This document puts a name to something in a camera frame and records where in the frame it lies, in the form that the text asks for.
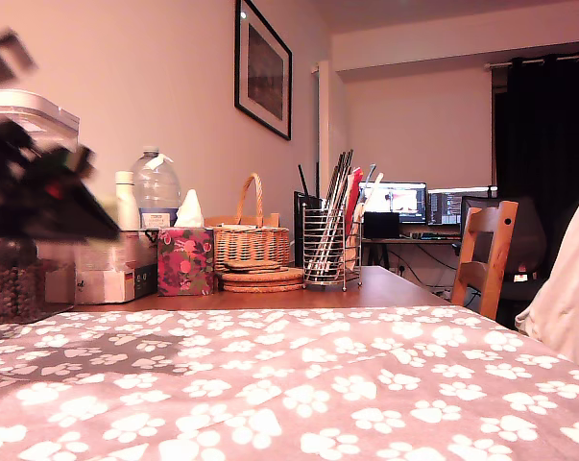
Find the brown coffee beans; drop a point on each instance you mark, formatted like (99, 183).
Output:
(10, 293)

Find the white slim bottle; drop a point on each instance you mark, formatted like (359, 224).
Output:
(128, 201)

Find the computer monitor bright picture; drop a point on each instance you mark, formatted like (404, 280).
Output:
(404, 201)

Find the red flat utensil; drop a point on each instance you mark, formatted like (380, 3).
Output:
(354, 192)

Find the silver and white carton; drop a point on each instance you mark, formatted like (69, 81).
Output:
(106, 278)

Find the black round scoop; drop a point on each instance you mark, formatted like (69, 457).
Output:
(15, 252)

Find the grey paw print cloth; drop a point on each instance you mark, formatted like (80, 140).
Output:
(414, 384)

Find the pale wooden utensil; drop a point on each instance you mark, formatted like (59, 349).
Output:
(373, 189)

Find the clear plastic storage container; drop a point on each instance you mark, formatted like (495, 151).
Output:
(54, 115)

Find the large clear water bottle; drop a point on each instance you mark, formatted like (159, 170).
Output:
(157, 187)

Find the floral tissue box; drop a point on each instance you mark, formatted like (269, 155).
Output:
(185, 264)

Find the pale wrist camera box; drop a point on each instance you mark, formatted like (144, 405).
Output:
(3, 62)

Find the wooden computer desk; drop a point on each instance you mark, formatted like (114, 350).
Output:
(414, 240)

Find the small lit electronic device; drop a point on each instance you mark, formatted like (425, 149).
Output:
(522, 277)

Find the computer monitor dark text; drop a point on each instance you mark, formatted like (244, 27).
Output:
(442, 206)

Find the black framed picture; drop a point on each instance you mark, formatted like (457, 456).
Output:
(265, 72)

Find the wooden chair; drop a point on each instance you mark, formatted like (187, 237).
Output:
(505, 240)

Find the dark curtain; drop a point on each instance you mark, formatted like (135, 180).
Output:
(548, 144)

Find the black router with antennas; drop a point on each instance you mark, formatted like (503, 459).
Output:
(308, 230)

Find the slim dark metal utensil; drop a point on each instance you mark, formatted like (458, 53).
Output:
(349, 161)
(339, 177)

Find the pale draped blanket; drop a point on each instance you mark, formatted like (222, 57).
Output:
(567, 288)

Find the square cork coaster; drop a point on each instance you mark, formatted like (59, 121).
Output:
(250, 269)
(250, 263)

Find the round cork trivet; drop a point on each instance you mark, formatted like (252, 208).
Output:
(270, 287)
(270, 277)

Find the white tissue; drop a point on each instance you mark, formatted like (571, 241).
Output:
(189, 211)

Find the small black box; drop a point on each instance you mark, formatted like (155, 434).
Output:
(380, 225)

